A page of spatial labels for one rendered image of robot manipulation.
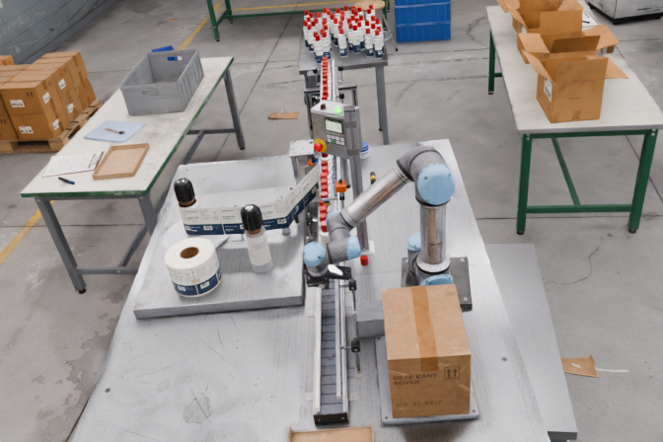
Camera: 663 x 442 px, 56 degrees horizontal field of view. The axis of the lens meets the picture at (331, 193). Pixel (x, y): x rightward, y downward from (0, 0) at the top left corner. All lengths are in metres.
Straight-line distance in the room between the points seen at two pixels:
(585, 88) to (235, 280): 2.18
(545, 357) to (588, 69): 1.84
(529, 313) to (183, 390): 1.26
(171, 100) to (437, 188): 2.62
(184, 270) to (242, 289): 0.24
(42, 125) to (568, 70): 4.37
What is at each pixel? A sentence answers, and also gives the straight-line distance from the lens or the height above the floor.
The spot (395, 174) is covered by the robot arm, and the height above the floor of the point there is 1.40.
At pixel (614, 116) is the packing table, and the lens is 3.87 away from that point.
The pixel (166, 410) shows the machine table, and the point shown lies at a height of 0.83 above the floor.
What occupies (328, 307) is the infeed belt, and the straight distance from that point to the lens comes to 2.38.
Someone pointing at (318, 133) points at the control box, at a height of 1.38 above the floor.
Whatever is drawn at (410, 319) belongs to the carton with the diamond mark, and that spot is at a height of 1.12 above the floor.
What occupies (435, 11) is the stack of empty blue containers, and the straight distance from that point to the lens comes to 7.07.
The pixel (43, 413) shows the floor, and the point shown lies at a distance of 3.68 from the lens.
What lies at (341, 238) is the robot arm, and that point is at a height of 1.24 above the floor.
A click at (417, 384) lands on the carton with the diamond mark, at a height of 1.01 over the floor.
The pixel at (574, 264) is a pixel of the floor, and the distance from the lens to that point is 3.96.
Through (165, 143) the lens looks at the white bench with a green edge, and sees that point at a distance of 3.93.
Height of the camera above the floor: 2.52
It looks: 33 degrees down
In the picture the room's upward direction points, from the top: 7 degrees counter-clockwise
